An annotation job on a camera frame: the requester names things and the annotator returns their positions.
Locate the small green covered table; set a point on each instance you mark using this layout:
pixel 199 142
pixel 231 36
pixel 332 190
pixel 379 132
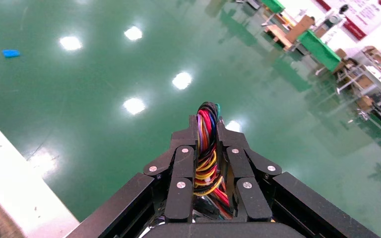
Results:
pixel 274 5

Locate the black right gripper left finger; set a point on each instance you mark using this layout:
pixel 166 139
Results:
pixel 180 164

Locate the large green covered table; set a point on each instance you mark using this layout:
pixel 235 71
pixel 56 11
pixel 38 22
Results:
pixel 318 49

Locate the blue shoe cover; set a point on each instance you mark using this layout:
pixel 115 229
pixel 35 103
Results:
pixel 11 53

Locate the tall brown cardboard box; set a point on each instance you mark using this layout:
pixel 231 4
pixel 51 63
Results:
pixel 300 28

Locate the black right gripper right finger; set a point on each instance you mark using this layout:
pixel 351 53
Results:
pixel 239 164

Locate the red white wall banner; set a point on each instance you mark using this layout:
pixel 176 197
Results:
pixel 355 28

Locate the white metal shelving rack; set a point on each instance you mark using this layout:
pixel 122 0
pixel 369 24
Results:
pixel 374 75

